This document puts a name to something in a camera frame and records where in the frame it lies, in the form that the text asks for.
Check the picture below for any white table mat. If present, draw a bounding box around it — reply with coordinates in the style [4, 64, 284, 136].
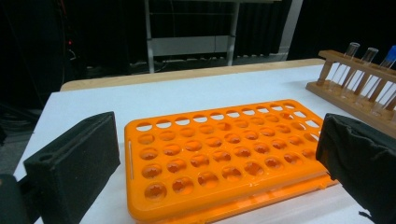
[13, 63, 396, 224]

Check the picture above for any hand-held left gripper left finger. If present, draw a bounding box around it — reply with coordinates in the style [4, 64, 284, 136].
[22, 111, 121, 224]

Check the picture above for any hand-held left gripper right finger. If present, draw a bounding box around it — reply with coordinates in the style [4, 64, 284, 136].
[316, 112, 396, 224]

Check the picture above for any wooden test tube rack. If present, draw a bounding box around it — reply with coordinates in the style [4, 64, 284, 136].
[305, 49, 396, 139]

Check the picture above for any orange plastic test tube rack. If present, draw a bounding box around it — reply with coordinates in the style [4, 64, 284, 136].
[124, 98, 340, 224]

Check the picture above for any blue capped test tube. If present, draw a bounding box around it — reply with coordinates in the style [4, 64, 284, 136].
[362, 45, 396, 104]

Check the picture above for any clear test tube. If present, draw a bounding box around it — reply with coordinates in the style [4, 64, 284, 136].
[330, 41, 361, 91]
[342, 47, 380, 94]

